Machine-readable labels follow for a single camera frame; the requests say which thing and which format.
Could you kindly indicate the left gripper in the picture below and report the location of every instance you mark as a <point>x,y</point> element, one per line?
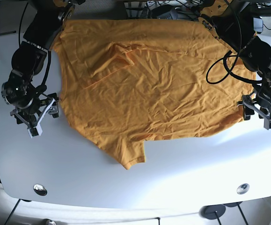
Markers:
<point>259,104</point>

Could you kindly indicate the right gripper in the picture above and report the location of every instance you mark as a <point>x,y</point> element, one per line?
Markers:
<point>34,113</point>

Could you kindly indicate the orange T-shirt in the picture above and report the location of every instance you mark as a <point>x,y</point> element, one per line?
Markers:
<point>129,81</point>

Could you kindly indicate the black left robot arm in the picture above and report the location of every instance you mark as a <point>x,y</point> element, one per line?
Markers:
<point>231,23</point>

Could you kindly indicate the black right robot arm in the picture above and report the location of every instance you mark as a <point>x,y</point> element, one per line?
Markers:
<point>26,85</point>

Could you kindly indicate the right black floor stand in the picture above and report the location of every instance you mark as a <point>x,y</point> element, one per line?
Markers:
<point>237,205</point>

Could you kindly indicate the black floor stand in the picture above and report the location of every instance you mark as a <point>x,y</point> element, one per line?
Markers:
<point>237,205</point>
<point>213,212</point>

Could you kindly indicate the white orange shoe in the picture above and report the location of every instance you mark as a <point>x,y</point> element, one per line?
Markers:
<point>49,222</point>

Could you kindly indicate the left black floor stand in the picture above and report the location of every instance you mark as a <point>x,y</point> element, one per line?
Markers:
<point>213,212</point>

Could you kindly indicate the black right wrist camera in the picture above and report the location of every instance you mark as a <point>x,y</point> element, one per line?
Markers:
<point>54,110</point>

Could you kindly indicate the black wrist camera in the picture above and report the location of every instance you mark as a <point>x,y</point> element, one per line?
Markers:
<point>247,113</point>
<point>54,110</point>

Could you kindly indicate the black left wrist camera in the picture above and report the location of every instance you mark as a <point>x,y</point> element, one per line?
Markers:
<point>247,113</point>

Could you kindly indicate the table cable grommet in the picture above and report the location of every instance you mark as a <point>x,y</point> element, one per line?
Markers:
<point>243,188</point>
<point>40,190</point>

